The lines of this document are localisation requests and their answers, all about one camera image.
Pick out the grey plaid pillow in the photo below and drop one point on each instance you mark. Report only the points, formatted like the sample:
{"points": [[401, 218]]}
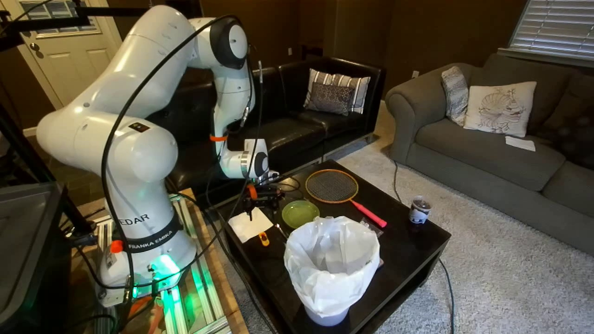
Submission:
{"points": [[454, 96]]}

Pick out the green bowl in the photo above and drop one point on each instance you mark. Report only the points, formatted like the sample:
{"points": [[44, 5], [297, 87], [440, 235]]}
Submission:
{"points": [[298, 215]]}

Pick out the black tripod stand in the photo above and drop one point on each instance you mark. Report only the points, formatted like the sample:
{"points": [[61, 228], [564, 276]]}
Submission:
{"points": [[24, 29]]}

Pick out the grey fabric sofa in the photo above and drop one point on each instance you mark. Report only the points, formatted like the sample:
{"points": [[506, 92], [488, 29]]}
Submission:
{"points": [[488, 159]]}

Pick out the dark patterned small pillow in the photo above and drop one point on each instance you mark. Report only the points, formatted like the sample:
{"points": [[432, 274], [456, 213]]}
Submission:
{"points": [[328, 100]]}

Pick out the dark dotted pillow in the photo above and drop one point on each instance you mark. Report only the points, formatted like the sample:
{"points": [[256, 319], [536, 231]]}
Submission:
{"points": [[571, 124]]}

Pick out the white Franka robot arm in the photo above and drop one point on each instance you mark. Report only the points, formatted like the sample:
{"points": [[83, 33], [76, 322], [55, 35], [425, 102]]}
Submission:
{"points": [[122, 161]]}

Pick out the silver metal spoon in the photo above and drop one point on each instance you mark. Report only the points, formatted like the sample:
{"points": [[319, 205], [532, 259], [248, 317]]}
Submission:
{"points": [[280, 233]]}

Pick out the white window blinds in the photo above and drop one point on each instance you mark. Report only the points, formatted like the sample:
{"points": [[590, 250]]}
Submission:
{"points": [[553, 31]]}

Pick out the white striped pillow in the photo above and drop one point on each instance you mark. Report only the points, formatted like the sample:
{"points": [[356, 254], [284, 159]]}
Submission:
{"points": [[360, 90]]}

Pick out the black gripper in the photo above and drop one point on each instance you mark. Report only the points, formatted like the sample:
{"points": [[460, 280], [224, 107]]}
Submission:
{"points": [[265, 196]]}

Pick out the white trash bin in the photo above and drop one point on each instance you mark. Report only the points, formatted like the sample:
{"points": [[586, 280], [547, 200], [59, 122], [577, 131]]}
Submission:
{"points": [[326, 321]]}

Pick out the white pillow with print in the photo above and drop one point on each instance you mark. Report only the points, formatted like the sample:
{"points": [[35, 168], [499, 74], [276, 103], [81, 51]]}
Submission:
{"points": [[499, 111]]}

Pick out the white paper sheet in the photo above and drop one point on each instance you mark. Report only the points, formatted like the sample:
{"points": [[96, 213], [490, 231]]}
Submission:
{"points": [[519, 144]]}

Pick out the white panel door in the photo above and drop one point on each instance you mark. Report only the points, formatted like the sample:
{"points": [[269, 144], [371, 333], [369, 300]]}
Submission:
{"points": [[66, 63]]}

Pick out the robot mounting table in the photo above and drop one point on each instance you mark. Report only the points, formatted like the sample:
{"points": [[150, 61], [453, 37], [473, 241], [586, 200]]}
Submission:
{"points": [[196, 298]]}

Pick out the black equipment case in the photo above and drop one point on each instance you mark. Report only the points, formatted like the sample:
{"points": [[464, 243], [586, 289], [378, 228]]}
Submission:
{"points": [[27, 261]]}

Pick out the white plastic-lined bin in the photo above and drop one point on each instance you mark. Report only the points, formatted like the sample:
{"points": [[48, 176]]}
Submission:
{"points": [[330, 261]]}

